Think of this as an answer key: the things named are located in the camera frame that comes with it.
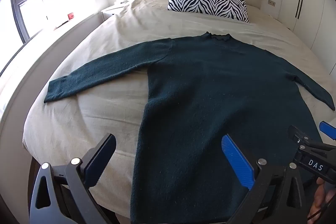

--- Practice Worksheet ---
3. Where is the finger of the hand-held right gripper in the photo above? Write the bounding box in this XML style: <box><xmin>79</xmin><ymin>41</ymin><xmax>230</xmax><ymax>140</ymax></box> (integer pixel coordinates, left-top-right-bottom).
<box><xmin>319</xmin><ymin>121</ymin><xmax>336</xmax><ymax>141</ymax></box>
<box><xmin>288</xmin><ymin>125</ymin><xmax>336</xmax><ymax>152</ymax></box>

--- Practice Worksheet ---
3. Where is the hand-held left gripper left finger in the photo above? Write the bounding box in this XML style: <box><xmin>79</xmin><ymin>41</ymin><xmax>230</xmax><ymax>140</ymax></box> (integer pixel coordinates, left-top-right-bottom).
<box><xmin>29</xmin><ymin>133</ymin><xmax>117</xmax><ymax>224</ymax></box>

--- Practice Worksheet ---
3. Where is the dark teal knit sweater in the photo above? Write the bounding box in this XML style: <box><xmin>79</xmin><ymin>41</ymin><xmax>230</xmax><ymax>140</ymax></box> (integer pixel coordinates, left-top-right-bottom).
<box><xmin>43</xmin><ymin>32</ymin><xmax>336</xmax><ymax>224</ymax></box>

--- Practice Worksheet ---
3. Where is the zebra print pillow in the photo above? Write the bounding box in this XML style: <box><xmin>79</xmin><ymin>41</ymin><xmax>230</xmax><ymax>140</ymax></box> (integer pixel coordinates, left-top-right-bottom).
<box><xmin>167</xmin><ymin>0</ymin><xmax>250</xmax><ymax>23</ymax></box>

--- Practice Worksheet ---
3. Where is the white nightstand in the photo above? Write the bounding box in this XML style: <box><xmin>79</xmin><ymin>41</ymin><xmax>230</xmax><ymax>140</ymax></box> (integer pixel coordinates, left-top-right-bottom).
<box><xmin>101</xmin><ymin>0</ymin><xmax>131</xmax><ymax>21</ymax></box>

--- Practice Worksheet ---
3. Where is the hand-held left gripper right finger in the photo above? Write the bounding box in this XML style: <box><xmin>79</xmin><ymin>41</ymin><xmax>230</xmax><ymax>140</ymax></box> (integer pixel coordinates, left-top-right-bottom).
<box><xmin>222</xmin><ymin>134</ymin><xmax>308</xmax><ymax>224</ymax></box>

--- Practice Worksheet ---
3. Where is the dark framed window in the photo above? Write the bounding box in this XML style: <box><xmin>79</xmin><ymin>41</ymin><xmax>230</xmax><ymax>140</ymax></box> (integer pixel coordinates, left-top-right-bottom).
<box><xmin>9</xmin><ymin>0</ymin><xmax>45</xmax><ymax>45</ymax></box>

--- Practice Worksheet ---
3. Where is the person's right hand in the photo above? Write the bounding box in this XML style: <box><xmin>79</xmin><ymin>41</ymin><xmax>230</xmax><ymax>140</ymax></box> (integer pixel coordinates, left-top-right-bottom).
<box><xmin>308</xmin><ymin>177</ymin><xmax>336</xmax><ymax>222</ymax></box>

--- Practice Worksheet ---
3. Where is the white bed frame rail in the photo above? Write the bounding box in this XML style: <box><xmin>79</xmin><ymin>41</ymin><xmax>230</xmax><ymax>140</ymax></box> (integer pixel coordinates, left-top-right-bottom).
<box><xmin>0</xmin><ymin>13</ymin><xmax>105</xmax><ymax>224</ymax></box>

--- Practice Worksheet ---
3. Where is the bed with beige sheet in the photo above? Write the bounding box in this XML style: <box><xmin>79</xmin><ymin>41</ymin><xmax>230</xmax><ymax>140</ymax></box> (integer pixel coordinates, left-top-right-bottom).
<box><xmin>22</xmin><ymin>0</ymin><xmax>336</xmax><ymax>224</ymax></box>

